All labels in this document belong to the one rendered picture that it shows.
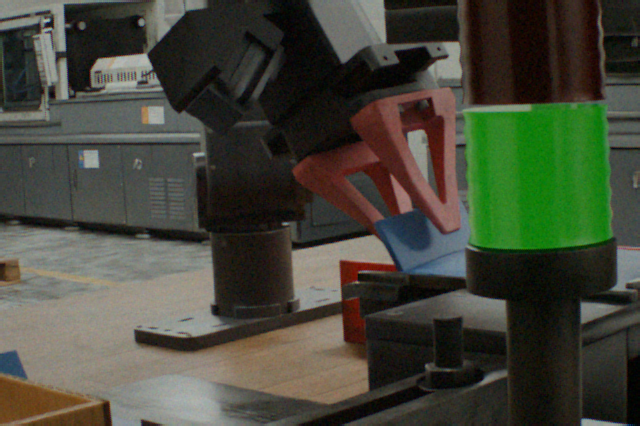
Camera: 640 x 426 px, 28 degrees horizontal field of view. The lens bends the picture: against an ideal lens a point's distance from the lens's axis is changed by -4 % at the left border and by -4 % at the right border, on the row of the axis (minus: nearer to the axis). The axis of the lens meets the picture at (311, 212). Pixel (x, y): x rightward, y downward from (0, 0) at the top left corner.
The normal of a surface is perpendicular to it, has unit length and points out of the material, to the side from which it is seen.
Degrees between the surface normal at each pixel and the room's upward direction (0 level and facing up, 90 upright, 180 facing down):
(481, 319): 0
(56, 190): 90
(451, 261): 4
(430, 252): 60
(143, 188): 90
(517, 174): 76
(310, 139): 95
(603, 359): 90
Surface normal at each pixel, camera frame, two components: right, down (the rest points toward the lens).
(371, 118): -0.48, 0.50
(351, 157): 0.54, -0.50
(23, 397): -0.69, 0.12
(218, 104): -0.29, 0.67
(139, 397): -0.06, -0.99
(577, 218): 0.31, -0.16
